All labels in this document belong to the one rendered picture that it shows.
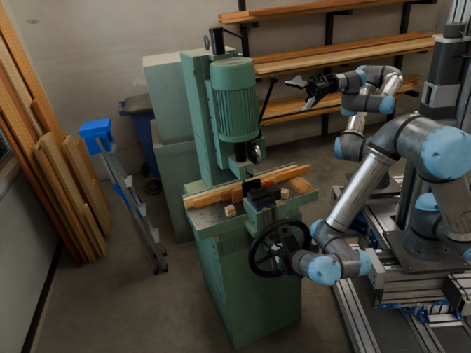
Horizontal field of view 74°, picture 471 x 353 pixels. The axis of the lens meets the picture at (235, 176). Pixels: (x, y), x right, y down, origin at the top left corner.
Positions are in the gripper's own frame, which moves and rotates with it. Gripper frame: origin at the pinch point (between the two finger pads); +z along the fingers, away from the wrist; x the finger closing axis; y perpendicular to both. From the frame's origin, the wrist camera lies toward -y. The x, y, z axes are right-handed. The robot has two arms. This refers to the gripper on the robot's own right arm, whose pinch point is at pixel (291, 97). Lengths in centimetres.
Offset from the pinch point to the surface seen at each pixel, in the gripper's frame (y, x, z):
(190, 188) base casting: -67, -1, 42
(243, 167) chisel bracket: -22.8, 14.2, 23.6
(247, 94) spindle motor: 5.2, -2.7, 19.8
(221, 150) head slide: -27.6, 1.0, 28.7
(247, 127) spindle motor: -5.1, 5.3, 21.5
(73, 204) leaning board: -129, -42, 116
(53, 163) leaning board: -103, -62, 117
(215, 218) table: -31, 30, 42
